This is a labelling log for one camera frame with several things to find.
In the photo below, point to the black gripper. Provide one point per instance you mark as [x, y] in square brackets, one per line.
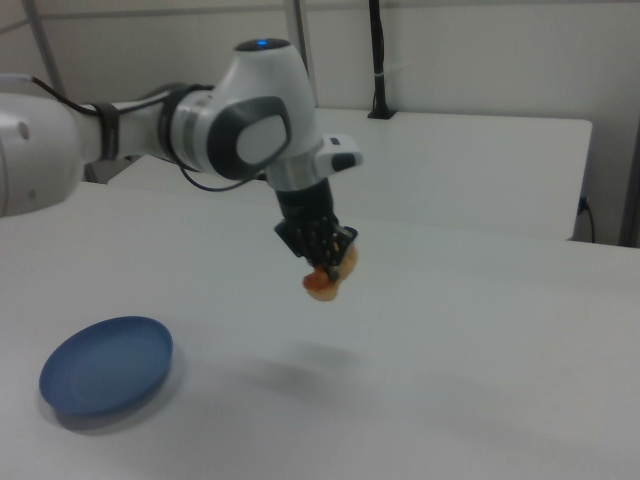
[307, 217]

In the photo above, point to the orange bread roll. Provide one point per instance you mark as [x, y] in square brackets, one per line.
[322, 290]

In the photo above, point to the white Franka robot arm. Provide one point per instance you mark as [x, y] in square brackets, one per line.
[260, 120]

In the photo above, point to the white side desk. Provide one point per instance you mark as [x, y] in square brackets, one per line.
[450, 165]

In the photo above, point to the blue round plate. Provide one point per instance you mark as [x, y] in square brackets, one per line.
[100, 365]

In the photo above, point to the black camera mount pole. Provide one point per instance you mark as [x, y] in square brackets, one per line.
[378, 50]

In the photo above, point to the grey wall partition strip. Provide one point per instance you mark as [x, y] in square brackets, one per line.
[301, 30]

